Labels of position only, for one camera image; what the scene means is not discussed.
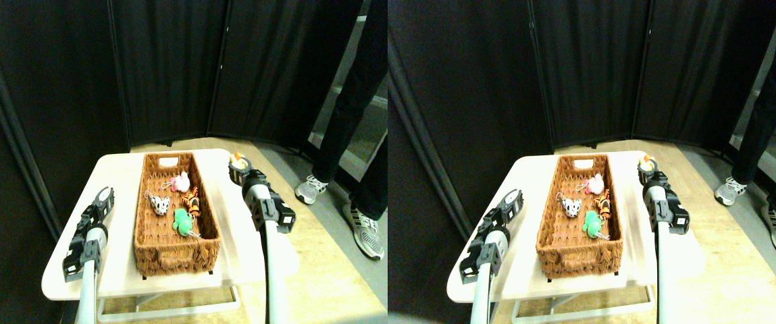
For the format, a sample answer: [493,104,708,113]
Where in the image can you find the orange tiger toy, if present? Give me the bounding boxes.
[595,190,613,220]
[181,189,202,218]

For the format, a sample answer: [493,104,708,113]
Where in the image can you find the pink toy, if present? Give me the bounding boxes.
[161,171,191,194]
[575,173,606,196]

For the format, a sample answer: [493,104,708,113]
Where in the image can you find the white black-spotted toy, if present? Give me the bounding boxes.
[145,191,172,217]
[557,193,583,219]

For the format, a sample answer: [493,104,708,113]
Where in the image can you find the green toy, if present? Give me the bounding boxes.
[172,208,201,238]
[581,210,610,240]

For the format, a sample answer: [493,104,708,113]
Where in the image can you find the low white table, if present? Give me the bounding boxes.
[447,151,706,323]
[42,149,300,322]

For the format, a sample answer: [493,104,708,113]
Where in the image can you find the brown wicker basket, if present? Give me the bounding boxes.
[134,153,222,275]
[536,155,624,278]

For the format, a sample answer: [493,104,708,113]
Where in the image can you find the grey curtain stand pole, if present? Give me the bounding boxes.
[0,0,64,240]
[388,34,469,242]

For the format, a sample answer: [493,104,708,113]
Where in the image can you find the person's legs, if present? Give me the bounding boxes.
[714,0,776,263]
[294,0,388,261]

